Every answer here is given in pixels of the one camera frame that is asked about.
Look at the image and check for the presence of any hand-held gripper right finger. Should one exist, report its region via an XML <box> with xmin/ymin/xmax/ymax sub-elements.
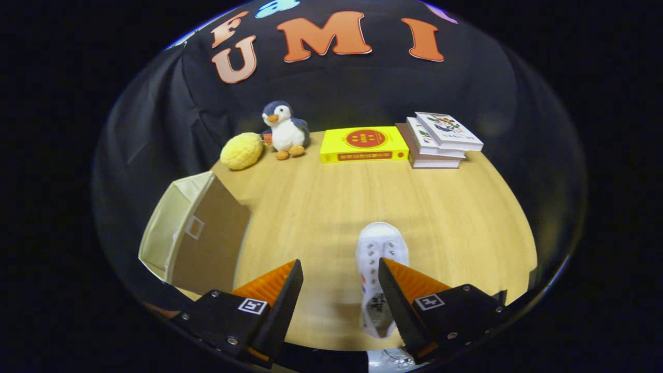
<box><xmin>377</xmin><ymin>257</ymin><xmax>508</xmax><ymax>365</ymax></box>

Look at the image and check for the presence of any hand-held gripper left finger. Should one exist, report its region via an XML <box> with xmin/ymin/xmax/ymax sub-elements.
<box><xmin>171</xmin><ymin>259</ymin><xmax>305</xmax><ymax>369</ymax></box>

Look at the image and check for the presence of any white canvas shoe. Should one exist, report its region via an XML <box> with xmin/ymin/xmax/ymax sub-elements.
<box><xmin>355</xmin><ymin>222</ymin><xmax>410</xmax><ymax>339</ymax></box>

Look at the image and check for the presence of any brown fabric storage box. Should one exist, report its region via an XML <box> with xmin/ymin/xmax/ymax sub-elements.
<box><xmin>138</xmin><ymin>171</ymin><xmax>252</xmax><ymax>296</ymax></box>

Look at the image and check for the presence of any brown cover book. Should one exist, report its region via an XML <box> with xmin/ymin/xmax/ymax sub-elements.
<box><xmin>396</xmin><ymin>122</ymin><xmax>462</xmax><ymax>169</ymax></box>

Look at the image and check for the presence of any yellow bun plush toy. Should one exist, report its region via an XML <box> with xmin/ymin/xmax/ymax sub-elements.
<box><xmin>220</xmin><ymin>132</ymin><xmax>264</xmax><ymax>170</ymax></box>

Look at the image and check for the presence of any yellow book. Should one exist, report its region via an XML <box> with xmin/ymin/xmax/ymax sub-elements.
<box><xmin>320</xmin><ymin>126</ymin><xmax>410</xmax><ymax>164</ymax></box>

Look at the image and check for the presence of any penguin plush toy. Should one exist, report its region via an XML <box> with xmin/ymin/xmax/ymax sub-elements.
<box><xmin>262</xmin><ymin>101</ymin><xmax>310</xmax><ymax>161</ymax></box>

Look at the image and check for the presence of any white illustrated cover book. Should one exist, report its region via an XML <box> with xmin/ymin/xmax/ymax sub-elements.
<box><xmin>414</xmin><ymin>112</ymin><xmax>484</xmax><ymax>152</ymax></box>

